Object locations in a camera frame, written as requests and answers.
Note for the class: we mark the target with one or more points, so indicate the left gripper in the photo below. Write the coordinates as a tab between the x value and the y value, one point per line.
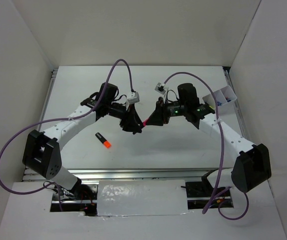
130	119

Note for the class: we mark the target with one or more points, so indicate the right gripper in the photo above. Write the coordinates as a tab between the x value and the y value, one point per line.
160	114

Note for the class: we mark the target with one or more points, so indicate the pink highlighter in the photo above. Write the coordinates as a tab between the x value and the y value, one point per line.
145	122

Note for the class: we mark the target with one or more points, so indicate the orange highlighter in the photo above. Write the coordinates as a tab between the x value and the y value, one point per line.
103	140

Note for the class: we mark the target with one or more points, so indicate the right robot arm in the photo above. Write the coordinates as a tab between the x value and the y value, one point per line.
252	162

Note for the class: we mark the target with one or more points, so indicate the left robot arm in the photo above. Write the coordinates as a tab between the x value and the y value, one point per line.
42	151

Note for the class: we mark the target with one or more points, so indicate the white divided container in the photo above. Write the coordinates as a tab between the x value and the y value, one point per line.
220	96

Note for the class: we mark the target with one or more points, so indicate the white cover plate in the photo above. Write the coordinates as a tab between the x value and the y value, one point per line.
141	198

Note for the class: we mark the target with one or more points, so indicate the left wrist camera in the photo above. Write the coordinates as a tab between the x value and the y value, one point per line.
132	98

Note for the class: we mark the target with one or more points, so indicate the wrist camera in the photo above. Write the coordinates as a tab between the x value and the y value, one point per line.
132	98
161	88

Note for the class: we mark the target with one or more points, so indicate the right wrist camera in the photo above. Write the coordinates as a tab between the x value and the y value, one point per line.
161	88

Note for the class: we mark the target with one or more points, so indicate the aluminium frame rail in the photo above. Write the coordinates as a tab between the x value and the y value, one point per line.
139	174

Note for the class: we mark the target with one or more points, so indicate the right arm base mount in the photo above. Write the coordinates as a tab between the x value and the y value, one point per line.
199	192

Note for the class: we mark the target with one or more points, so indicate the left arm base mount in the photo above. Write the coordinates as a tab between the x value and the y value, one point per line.
85	202

